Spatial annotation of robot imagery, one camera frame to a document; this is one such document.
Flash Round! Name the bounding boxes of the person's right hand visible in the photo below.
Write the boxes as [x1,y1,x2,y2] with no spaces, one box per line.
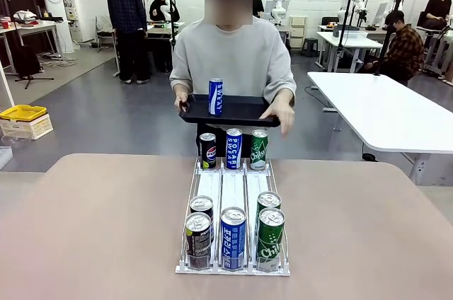
[174,93,190,110]

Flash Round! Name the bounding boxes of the person's left hand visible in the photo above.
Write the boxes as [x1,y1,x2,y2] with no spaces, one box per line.
[260,99,296,137]

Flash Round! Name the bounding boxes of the blue Pocari Sweat can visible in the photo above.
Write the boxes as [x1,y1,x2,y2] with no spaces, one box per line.
[208,77,224,116]
[219,207,248,272]
[225,128,243,171]

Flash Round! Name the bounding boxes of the black plastic serving tray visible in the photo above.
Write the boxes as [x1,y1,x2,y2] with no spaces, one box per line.
[178,93,280,128]

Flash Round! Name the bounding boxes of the person's left forearm grey sleeve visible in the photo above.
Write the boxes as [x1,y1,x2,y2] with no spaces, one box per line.
[271,79,297,106]

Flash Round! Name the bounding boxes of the person's right forearm grey sleeve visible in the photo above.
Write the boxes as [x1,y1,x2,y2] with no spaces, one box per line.
[169,72,194,98]

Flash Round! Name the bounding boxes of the person in grey sweater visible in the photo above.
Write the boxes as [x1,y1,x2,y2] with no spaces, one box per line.
[169,16,297,159]

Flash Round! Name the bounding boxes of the seated person in black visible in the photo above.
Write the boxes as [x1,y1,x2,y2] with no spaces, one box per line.
[423,0,453,30]
[149,0,180,24]

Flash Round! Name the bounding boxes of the seated person in plaid shirt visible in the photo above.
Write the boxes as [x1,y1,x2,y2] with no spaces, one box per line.
[367,10,425,86]

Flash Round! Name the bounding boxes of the seated person in black top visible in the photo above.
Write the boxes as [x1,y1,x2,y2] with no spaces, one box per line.
[423,0,453,30]

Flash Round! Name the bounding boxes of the green Chilsung cider can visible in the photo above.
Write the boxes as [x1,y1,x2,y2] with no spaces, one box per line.
[256,207,286,272]
[249,129,269,171]
[256,191,282,213]

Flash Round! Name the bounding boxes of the black Pepsi can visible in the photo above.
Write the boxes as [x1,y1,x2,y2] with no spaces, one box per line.
[189,195,214,218]
[199,132,217,170]
[184,212,213,270]

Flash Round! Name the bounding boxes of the brown background desk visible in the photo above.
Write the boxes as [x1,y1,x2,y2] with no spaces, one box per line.
[110,25,187,77]

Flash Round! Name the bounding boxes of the grey plastic stool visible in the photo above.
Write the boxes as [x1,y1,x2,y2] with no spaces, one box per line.
[302,37,320,58]

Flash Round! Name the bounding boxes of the white drawer cabinet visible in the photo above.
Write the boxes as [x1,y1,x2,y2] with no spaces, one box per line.
[289,16,308,49]

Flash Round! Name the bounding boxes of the white background desk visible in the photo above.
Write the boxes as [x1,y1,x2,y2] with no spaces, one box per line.
[315,30,384,74]

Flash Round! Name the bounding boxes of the large white table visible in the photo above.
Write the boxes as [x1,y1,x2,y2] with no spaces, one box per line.
[306,71,453,186]

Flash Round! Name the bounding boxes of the standing man in dark clothes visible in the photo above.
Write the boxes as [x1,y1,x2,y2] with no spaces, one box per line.
[105,0,151,85]

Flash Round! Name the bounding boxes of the white plastic crate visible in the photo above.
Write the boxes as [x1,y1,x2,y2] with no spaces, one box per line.
[0,114,55,141]

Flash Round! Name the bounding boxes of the black tripod with bag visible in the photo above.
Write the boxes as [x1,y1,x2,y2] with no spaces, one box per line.
[12,44,55,89]

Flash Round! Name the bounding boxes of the white standing air conditioner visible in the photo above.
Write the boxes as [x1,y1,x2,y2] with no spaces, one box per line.
[38,0,76,54]

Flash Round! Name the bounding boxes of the yellow plastic crate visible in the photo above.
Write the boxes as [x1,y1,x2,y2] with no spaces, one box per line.
[0,104,48,121]

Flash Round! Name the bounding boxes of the white side table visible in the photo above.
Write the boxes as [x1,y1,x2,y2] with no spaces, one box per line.
[0,19,64,75]

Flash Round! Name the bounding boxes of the black camera stand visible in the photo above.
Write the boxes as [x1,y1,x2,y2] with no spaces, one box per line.
[165,0,178,52]
[335,0,355,66]
[374,0,406,76]

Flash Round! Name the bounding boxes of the white wire can dispenser rack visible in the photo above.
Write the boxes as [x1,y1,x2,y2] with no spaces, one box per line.
[175,156,291,277]

